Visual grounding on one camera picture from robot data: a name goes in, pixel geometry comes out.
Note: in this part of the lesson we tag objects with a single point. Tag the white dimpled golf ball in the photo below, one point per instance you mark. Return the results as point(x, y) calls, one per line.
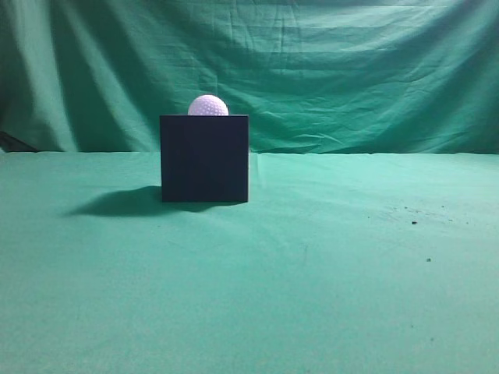
point(208, 105)

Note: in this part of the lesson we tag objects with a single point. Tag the black cube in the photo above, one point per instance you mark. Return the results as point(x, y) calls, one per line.
point(204, 158)

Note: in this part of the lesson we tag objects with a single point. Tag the green table cloth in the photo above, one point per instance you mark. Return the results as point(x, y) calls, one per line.
point(383, 263)

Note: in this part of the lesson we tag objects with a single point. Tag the green backdrop cloth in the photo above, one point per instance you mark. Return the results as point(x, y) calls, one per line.
point(313, 76)

